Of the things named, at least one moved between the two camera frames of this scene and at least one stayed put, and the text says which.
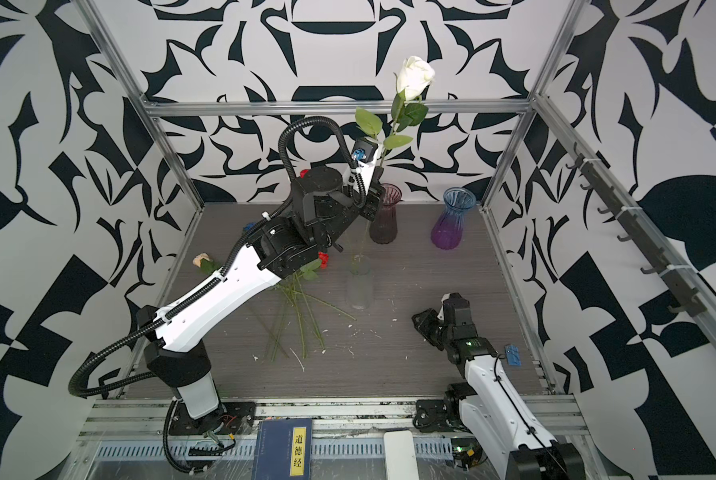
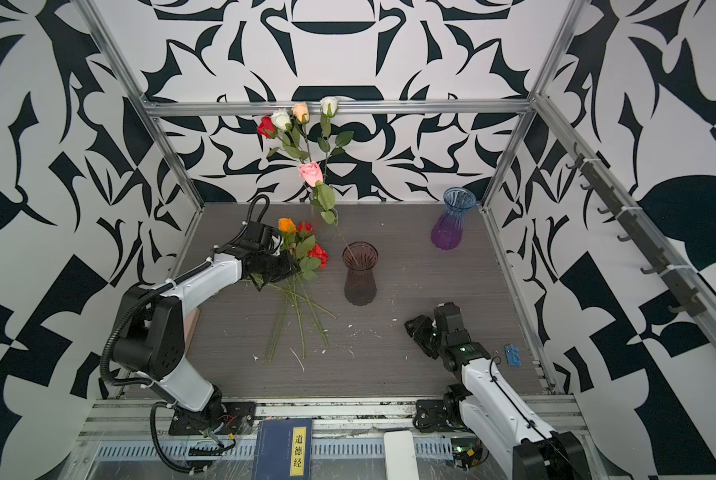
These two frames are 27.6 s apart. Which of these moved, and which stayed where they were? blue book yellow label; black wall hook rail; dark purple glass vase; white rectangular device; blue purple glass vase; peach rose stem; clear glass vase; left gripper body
Moved: clear glass vase; dark purple glass vase; left gripper body; peach rose stem
Stayed: white rectangular device; black wall hook rail; blue book yellow label; blue purple glass vase
